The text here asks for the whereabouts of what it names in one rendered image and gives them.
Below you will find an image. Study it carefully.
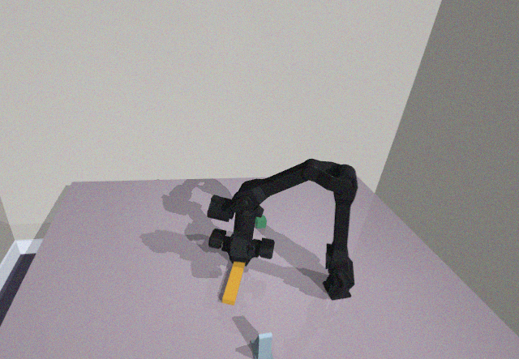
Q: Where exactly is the small green cube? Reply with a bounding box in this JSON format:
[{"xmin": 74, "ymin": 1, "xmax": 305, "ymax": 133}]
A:
[{"xmin": 255, "ymin": 215, "xmax": 267, "ymax": 229}]

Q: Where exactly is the yellow bar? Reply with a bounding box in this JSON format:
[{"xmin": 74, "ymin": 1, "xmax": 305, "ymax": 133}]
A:
[{"xmin": 222, "ymin": 262, "xmax": 245, "ymax": 306}]

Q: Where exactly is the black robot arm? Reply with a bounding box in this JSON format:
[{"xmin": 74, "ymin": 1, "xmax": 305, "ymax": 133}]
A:
[{"xmin": 207, "ymin": 159, "xmax": 358, "ymax": 300}]

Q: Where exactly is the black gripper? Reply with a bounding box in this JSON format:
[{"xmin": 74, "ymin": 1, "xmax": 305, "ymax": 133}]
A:
[{"xmin": 208, "ymin": 225, "xmax": 275, "ymax": 259}]

